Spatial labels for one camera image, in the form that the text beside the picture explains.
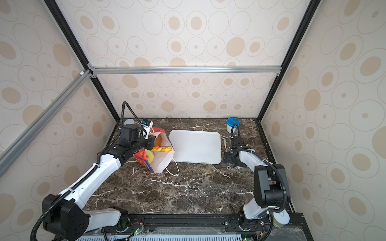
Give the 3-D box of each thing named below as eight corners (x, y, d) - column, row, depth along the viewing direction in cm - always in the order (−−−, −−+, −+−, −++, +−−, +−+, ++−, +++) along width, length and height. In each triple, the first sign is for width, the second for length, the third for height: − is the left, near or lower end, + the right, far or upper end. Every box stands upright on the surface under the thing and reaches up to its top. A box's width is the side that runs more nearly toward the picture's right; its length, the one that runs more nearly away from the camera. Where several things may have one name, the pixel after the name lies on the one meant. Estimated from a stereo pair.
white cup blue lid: (230, 133, 110) (232, 126, 103) (223, 128, 113) (224, 120, 107) (238, 127, 114) (240, 119, 107) (230, 122, 117) (232, 114, 111)
